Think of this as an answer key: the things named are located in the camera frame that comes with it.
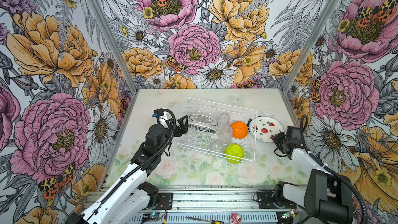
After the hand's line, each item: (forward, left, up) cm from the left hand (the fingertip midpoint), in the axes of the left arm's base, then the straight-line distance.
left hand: (181, 122), depth 76 cm
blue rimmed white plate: (+9, -10, -20) cm, 24 cm away
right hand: (-1, -51, -19) cm, 55 cm away
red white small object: (-37, -24, -18) cm, 47 cm away
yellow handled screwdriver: (-37, -14, -22) cm, 45 cm away
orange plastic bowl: (+6, -33, -17) cm, 37 cm away
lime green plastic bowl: (-8, -28, -15) cm, 33 cm away
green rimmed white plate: (+12, -11, -15) cm, 22 cm away
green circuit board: (-35, +11, -23) cm, 43 cm away
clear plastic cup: (+11, -23, -12) cm, 29 cm away
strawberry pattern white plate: (+9, -49, -21) cm, 54 cm away
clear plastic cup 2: (0, -23, -12) cm, 26 cm away
